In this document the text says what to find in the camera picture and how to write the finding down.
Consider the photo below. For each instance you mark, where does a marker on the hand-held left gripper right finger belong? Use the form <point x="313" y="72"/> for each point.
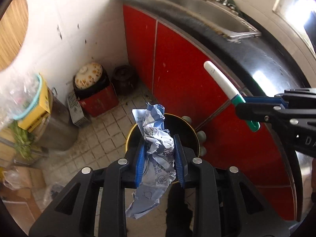
<point x="179" y="163"/>

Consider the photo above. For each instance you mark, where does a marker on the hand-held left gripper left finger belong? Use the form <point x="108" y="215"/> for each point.
<point x="140" y="163"/>

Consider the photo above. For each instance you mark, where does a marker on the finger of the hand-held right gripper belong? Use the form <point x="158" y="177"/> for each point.
<point x="266" y="100"/>
<point x="254" y="112"/>

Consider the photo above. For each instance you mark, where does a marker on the blue white wrapper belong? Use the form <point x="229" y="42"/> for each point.
<point x="158" y="158"/>

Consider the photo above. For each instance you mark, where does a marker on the black bin with yellow rim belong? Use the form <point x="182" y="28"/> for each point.
<point x="182" y="130"/>

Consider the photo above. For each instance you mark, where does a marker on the green white marker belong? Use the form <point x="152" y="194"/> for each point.
<point x="222" y="81"/>

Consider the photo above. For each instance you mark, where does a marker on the pale round bulb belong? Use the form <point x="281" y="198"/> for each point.
<point x="203" y="150"/>
<point x="187" y="119"/>
<point x="201" y="136"/>

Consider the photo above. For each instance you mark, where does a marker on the red box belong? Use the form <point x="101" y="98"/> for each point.
<point x="100" y="102"/>

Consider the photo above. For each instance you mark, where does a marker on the grey metal grille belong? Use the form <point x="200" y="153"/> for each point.
<point x="76" y="111"/>

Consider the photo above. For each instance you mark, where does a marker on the dark clay jar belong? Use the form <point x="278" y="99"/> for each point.
<point x="124" y="79"/>

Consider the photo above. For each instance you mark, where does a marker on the large metal pot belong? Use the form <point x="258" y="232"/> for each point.
<point x="59" y="128"/>

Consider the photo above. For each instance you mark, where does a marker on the black pot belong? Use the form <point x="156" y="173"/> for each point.
<point x="105" y="81"/>

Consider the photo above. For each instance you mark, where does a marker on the window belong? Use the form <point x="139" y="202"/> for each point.
<point x="293" y="7"/>

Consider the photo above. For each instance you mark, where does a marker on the green cloth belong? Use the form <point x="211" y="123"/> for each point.
<point x="234" y="8"/>

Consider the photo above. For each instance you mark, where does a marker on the flowered ceramic lid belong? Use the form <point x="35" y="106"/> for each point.
<point x="88" y="75"/>

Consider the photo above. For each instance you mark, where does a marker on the stainless steel sink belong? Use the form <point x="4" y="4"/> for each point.
<point x="205" y="9"/>

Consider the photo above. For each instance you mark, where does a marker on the cardboard box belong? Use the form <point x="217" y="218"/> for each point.
<point x="17" y="207"/>
<point x="32" y="180"/>

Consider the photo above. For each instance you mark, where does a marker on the yellow box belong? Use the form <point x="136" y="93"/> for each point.
<point x="40" y="113"/>

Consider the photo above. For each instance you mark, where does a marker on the green leafy vegetables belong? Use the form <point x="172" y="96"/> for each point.
<point x="23" y="140"/>

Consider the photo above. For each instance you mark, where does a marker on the teal plastic basket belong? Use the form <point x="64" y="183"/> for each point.
<point x="35" y="98"/>

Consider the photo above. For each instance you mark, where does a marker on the clear plastic bag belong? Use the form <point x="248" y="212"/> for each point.
<point x="13" y="93"/>

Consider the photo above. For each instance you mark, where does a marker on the round wooden board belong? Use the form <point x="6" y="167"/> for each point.
<point x="11" y="32"/>

